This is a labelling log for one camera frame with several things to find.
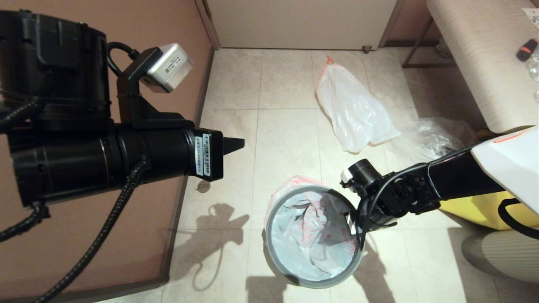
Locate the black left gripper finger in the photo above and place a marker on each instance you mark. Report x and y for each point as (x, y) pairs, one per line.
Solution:
(231, 145)

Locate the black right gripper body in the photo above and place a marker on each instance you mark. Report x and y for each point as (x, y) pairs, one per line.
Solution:
(374, 214)

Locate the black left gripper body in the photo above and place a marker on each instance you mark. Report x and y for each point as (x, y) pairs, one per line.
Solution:
(84, 164)

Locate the new white red-printed bag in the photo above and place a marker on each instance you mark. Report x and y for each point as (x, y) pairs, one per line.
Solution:
(311, 240)

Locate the white plastic bag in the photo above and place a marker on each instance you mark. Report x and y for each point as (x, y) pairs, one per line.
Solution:
(353, 109)

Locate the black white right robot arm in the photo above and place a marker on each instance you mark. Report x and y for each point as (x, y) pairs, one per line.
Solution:
(505, 164)

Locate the yellow fabric bag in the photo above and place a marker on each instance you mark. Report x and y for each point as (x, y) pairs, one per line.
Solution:
(476, 210)

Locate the clear crumpled plastic bag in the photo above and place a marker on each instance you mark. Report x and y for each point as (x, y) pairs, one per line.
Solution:
(438, 134)

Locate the round metal floor door stop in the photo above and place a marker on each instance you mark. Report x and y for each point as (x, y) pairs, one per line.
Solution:
(204, 187)

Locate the beige ribbed round ottoman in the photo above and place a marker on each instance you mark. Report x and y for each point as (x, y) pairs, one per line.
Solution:
(505, 256)

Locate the white door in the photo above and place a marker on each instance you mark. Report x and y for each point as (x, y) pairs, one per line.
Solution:
(303, 21)

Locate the small metal door stopper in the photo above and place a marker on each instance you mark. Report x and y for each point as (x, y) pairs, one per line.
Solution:
(366, 49)

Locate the clear plastic bottle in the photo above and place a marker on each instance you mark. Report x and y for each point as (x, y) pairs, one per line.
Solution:
(534, 69)

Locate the black orange marker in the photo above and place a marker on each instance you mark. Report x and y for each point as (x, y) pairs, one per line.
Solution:
(527, 49)

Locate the white printed paper sheet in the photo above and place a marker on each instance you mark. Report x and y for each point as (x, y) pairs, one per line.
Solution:
(532, 16)

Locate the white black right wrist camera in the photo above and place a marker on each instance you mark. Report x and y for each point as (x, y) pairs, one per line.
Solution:
(362, 174)

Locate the dark metal table leg frame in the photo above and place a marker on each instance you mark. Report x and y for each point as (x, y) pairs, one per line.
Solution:
(425, 65)

